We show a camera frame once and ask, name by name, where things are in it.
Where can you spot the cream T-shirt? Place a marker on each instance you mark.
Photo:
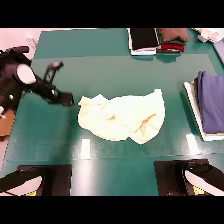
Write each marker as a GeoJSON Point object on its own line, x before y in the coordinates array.
{"type": "Point", "coordinates": [123, 116]}

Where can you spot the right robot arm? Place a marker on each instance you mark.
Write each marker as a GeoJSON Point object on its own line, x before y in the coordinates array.
{"type": "Point", "coordinates": [200, 176]}

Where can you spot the purple garment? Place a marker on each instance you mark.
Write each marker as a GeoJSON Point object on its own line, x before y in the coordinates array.
{"type": "Point", "coordinates": [211, 100]}

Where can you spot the brown garment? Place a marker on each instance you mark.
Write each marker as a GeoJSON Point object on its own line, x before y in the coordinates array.
{"type": "Point", "coordinates": [175, 34]}

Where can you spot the red garment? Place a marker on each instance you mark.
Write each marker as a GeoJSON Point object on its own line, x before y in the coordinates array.
{"type": "Point", "coordinates": [171, 48]}

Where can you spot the black garment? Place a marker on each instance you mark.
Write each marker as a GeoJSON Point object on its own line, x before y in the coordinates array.
{"type": "Point", "coordinates": [143, 37]}

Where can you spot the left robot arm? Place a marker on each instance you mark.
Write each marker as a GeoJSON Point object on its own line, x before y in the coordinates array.
{"type": "Point", "coordinates": [13, 83]}

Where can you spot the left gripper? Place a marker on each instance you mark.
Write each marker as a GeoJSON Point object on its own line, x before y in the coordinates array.
{"type": "Point", "coordinates": [65, 99]}

